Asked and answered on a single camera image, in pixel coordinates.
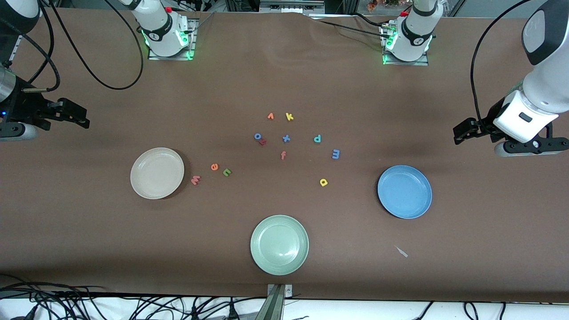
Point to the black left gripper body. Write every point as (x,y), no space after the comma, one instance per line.
(490,122)

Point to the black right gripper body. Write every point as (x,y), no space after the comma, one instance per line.
(22,108)

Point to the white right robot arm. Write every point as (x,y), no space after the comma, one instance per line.
(160,26)

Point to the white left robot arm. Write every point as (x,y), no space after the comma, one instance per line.
(544,84)

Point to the blue plate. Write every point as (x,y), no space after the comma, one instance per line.
(404,192)

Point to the beige brown plate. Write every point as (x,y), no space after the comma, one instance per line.
(157,173)

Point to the brown table cover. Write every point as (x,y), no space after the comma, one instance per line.
(89,222)

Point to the white paper scrap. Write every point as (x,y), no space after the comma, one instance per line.
(402,252)

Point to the green plate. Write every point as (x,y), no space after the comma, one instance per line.
(279,245)

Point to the aluminium frame rail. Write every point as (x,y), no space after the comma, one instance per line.
(15,49)

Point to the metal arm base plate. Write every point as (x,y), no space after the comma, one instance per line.
(155,57)
(391,62)

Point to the grey metal frame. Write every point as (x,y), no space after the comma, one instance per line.
(289,6)

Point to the aluminium camera mount profile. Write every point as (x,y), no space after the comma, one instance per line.
(275,306)

